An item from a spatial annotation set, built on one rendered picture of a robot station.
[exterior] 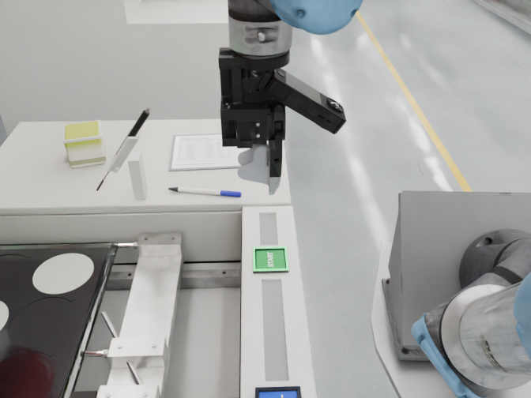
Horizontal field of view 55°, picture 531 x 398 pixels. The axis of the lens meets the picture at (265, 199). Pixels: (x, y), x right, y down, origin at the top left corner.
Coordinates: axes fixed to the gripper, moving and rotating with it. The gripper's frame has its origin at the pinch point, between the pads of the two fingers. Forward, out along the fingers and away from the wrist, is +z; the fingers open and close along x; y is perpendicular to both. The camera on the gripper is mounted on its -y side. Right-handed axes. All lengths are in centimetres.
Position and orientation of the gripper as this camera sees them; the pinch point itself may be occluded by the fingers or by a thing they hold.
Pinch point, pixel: (276, 185)
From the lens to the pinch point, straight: 73.0
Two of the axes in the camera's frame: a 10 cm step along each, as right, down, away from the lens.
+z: 0.0, 8.1, 5.9
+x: 0.3, 5.9, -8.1
